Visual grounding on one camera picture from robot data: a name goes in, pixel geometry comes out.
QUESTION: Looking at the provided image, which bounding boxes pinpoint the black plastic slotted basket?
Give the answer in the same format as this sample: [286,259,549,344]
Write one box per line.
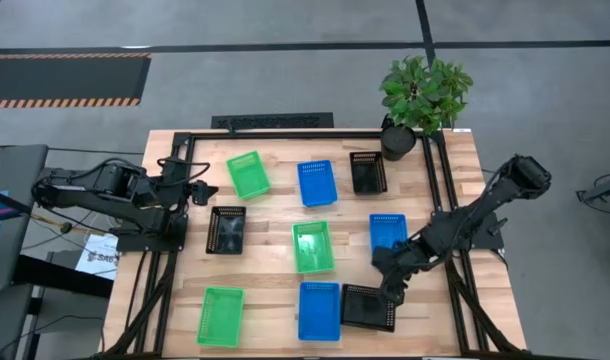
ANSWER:
[205,205,248,256]
[339,283,397,334]
[348,150,389,195]

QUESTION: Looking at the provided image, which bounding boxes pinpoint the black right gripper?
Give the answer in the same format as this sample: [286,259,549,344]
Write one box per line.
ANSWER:
[372,239,422,307]

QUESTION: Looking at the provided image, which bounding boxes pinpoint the black hazard-striped floor mat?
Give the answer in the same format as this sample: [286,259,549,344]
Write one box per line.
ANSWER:
[0,52,153,109]

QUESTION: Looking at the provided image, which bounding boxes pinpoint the black perforated floor mat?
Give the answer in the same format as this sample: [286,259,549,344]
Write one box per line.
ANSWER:
[210,112,335,130]

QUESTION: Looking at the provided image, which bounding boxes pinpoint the yellow cable with plug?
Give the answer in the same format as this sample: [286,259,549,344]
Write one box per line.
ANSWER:
[31,212,111,237]

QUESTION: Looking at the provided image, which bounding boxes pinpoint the blue plastic slotted basket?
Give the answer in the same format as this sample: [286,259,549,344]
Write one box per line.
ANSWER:
[297,281,342,343]
[368,212,409,256]
[296,159,339,208]

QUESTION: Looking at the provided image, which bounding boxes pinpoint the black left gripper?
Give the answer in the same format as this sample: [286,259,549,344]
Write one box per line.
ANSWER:
[189,179,220,207]

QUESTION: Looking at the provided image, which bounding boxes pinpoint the black round plant pot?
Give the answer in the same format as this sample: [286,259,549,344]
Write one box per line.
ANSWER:
[380,124,418,162]

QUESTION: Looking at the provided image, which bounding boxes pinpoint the green plastic slotted basket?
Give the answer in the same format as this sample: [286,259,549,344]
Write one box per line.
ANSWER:
[225,149,272,201]
[290,220,336,276]
[195,285,246,349]

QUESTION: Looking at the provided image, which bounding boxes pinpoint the white printed paper sheet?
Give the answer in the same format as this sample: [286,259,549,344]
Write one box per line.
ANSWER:
[74,232,120,281]

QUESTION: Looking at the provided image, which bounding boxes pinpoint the black aluminium table frame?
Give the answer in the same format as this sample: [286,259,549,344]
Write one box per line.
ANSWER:
[102,128,526,359]

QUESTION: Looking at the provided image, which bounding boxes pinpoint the green leafy potted plant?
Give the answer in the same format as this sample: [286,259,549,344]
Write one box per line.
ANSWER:
[378,54,475,135]

